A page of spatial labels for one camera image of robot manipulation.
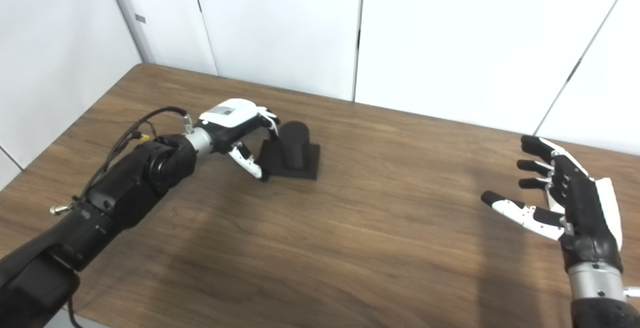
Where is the black peg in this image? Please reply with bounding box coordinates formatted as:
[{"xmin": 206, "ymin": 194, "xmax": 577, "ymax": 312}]
[{"xmin": 257, "ymin": 121, "xmax": 321, "ymax": 181}]

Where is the white square piece with hole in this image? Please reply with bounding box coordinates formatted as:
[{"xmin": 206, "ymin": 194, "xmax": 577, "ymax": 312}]
[{"xmin": 546, "ymin": 190, "xmax": 566, "ymax": 215}]

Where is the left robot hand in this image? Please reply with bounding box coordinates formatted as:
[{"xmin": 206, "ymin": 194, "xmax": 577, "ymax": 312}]
[{"xmin": 198, "ymin": 98, "xmax": 282, "ymax": 183}]

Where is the gray wall corner post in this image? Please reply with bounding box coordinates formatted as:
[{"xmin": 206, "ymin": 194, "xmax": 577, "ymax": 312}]
[{"xmin": 102, "ymin": 0, "xmax": 157, "ymax": 64}]

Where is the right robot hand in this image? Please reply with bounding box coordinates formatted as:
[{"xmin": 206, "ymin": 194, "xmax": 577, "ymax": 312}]
[{"xmin": 481, "ymin": 135, "xmax": 624, "ymax": 274}]

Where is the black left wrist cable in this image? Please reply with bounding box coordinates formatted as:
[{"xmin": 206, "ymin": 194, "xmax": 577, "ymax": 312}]
[{"xmin": 50, "ymin": 106, "xmax": 195, "ymax": 216}]

